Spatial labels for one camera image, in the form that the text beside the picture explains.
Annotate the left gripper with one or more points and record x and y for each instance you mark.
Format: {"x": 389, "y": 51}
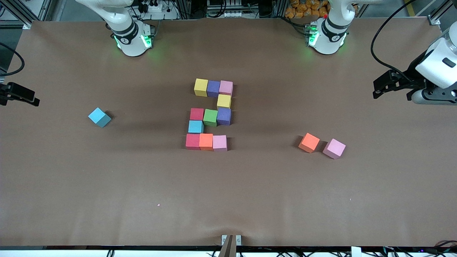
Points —
{"x": 417, "y": 71}

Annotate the light blue foam cube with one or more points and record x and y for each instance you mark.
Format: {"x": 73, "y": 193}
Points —
{"x": 195, "y": 126}
{"x": 99, "y": 117}

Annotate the pink foam cube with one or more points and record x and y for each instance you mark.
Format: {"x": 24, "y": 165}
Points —
{"x": 334, "y": 148}
{"x": 226, "y": 88}
{"x": 219, "y": 142}

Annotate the yellow foam cube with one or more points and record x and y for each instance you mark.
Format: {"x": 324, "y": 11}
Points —
{"x": 224, "y": 101}
{"x": 201, "y": 87}

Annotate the purple foam cube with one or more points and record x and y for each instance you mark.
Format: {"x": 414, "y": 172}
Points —
{"x": 213, "y": 89}
{"x": 224, "y": 116}

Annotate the red foam cube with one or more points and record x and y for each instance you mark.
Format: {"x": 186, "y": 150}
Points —
{"x": 196, "y": 114}
{"x": 192, "y": 141}

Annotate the green foam cube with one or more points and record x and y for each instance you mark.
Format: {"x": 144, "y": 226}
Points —
{"x": 210, "y": 117}

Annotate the orange foam cube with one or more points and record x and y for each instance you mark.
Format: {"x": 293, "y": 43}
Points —
{"x": 309, "y": 142}
{"x": 206, "y": 141}

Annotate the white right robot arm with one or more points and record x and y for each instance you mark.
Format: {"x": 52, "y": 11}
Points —
{"x": 130, "y": 35}

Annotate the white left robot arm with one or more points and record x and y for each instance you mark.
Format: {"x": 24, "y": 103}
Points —
{"x": 328, "y": 35}

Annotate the bag of oranges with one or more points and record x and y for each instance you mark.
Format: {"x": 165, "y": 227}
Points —
{"x": 305, "y": 9}

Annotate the white power strip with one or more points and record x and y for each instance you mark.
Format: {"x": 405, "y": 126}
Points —
{"x": 151, "y": 7}

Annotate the grey equipment rack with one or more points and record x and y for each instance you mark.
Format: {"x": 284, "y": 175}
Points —
{"x": 228, "y": 9}

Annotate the brown table cover sheet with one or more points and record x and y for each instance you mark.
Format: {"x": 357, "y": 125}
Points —
{"x": 228, "y": 200}

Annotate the aluminium frame strut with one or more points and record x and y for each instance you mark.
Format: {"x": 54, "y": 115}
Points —
{"x": 442, "y": 9}
{"x": 21, "y": 14}

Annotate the small metal bracket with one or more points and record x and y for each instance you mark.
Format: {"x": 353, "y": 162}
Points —
{"x": 224, "y": 239}

